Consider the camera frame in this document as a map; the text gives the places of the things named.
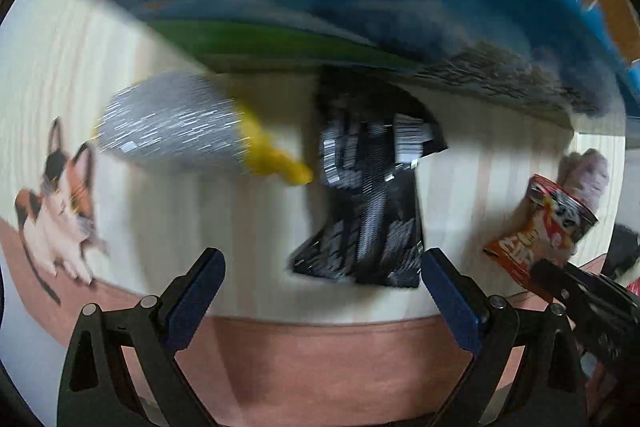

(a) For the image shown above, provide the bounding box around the grey pink plush toy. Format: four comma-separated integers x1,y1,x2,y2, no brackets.
557,148,611,214

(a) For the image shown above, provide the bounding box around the orange snack packet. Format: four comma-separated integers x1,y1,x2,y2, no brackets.
482,174,599,304

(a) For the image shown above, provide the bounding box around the silver and yellow packet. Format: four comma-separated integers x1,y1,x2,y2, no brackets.
91,72,315,186

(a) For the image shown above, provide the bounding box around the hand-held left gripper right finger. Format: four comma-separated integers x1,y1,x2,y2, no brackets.
421,248,589,427

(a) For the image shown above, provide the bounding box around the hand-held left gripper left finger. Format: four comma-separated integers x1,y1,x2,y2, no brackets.
57,247,227,427

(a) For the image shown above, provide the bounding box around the black snack packet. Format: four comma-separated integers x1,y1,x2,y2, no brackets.
287,64,449,290

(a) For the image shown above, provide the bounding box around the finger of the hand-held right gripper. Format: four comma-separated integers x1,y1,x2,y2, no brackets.
531,258,640,375

